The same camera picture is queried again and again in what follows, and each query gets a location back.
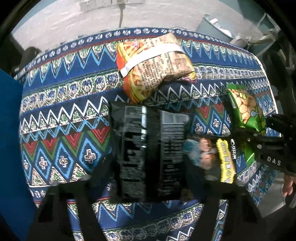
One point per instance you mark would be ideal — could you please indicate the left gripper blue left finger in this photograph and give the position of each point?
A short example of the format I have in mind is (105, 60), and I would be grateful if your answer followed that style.
(100, 177)

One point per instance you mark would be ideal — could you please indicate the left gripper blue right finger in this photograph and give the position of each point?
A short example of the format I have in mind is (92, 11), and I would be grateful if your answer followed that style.
(200, 183)

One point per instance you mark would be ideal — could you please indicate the green peanut snack bag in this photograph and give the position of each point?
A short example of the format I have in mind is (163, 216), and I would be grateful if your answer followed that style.
(247, 118)

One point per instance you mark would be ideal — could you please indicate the black snack bag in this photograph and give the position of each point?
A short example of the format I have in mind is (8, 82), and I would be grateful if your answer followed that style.
(152, 148)

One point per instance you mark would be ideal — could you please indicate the person hand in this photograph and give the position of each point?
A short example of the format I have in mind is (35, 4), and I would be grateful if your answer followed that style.
(288, 182)

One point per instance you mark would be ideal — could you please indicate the black chair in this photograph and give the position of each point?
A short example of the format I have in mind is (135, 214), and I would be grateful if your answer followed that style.
(279, 62)

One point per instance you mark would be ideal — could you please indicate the blue cardboard box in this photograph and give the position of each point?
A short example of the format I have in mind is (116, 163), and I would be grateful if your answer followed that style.
(17, 206)

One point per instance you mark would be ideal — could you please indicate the patterned blue tablecloth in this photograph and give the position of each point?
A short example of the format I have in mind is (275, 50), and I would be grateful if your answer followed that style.
(64, 129)

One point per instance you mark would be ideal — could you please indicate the orange noodle snack bag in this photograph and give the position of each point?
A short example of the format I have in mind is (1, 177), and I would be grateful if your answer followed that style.
(144, 64)

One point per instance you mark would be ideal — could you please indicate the light blue trash bin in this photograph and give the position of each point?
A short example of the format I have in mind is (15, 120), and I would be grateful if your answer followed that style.
(217, 28)

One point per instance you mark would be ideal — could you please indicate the black round device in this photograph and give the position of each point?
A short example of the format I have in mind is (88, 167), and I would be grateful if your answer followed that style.
(28, 55)

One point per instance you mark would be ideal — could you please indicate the white wall socket strip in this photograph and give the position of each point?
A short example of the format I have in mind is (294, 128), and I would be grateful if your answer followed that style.
(89, 5)

